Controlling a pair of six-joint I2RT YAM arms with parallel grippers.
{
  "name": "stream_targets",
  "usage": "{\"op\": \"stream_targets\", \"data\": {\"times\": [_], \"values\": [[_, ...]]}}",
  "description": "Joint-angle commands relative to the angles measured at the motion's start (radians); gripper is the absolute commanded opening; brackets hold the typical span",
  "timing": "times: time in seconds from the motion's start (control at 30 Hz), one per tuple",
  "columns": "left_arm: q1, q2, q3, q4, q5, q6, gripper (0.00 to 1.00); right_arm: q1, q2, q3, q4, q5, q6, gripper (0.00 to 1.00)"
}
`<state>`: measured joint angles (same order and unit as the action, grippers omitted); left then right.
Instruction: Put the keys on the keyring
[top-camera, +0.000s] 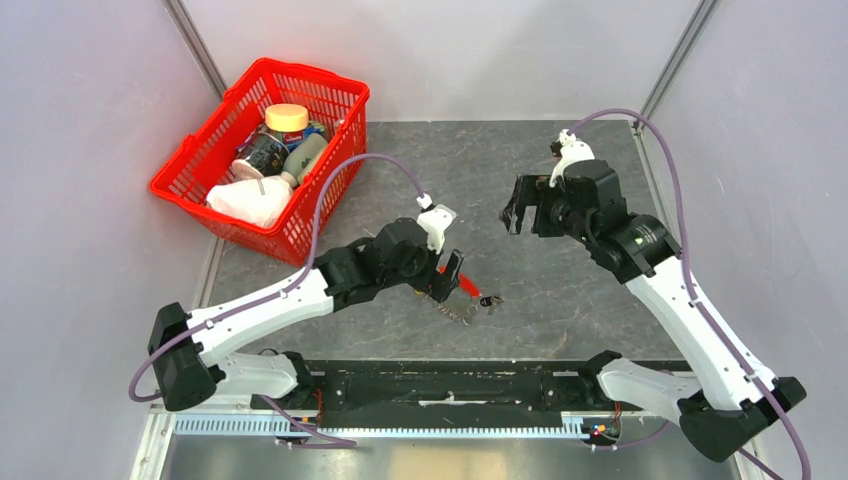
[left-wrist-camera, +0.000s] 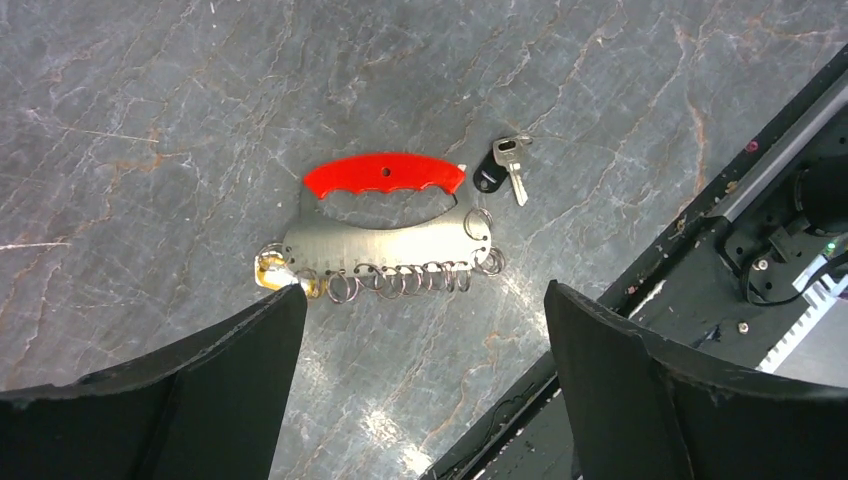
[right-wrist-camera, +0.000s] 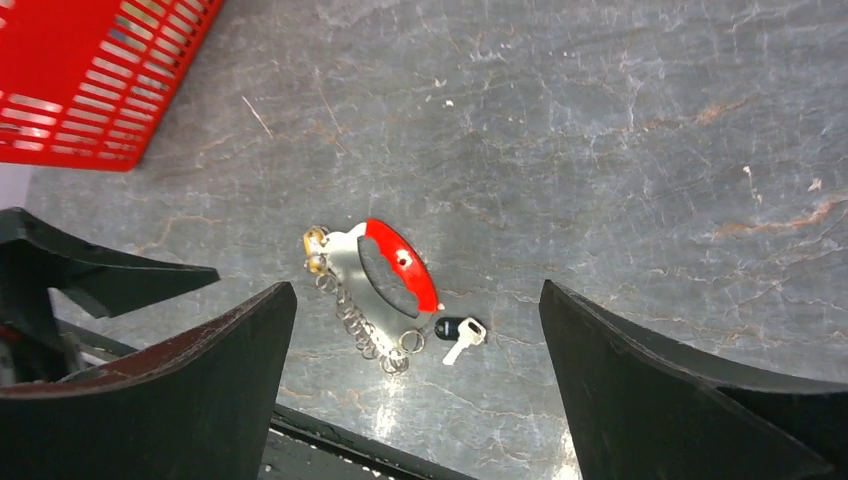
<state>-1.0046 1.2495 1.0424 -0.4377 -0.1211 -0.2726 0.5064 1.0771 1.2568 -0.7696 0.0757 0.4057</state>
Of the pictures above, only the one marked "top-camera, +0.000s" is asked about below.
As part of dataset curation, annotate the white plastic bag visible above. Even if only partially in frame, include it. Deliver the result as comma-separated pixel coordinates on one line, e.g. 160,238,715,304
206,176,294,228

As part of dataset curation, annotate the metal keyring holder red handle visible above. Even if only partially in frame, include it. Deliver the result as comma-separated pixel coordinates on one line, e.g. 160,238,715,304
415,273,481,326

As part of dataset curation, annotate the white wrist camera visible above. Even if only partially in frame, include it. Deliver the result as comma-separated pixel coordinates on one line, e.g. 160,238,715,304
548,129,595,188
416,193,457,254

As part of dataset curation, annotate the purple cable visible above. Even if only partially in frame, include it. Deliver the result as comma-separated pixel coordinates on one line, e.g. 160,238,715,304
568,108,814,480
127,152,432,450

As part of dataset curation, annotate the grey green bottle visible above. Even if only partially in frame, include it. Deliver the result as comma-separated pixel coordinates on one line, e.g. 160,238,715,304
280,133,328,189

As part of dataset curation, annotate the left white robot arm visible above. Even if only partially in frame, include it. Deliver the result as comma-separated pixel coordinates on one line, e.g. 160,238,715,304
148,205,464,412

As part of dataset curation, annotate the white slotted cable duct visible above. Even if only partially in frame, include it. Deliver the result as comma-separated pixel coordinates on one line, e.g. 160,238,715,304
173,414,584,440

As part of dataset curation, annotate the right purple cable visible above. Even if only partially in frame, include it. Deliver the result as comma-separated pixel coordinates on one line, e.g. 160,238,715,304
568,108,814,480

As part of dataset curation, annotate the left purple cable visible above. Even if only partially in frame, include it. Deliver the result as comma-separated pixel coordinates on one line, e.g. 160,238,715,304
127,152,432,450

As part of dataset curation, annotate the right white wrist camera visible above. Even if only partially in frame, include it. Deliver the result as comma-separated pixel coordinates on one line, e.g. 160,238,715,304
548,129,595,188

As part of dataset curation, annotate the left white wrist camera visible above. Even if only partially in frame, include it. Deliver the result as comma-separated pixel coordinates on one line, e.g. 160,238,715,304
416,193,457,254

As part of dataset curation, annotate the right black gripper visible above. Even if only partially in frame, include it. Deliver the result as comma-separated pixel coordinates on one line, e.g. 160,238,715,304
500,172,596,245

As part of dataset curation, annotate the key with black tag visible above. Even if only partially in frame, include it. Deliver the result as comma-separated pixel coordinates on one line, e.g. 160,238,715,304
479,295,504,316

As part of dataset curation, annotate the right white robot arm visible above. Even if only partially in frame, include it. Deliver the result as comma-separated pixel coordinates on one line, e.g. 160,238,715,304
499,160,807,462

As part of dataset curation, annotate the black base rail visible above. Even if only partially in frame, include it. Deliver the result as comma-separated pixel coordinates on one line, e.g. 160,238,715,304
276,360,617,429

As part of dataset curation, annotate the red plastic basket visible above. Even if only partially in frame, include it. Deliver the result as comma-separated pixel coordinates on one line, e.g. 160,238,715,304
149,58,370,266

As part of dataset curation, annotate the jar with cream lid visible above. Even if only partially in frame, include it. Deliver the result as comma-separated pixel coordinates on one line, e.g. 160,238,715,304
264,103,310,151

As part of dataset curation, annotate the dark patterned cup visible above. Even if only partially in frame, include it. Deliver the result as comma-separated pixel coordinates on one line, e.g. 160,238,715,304
230,133,289,180

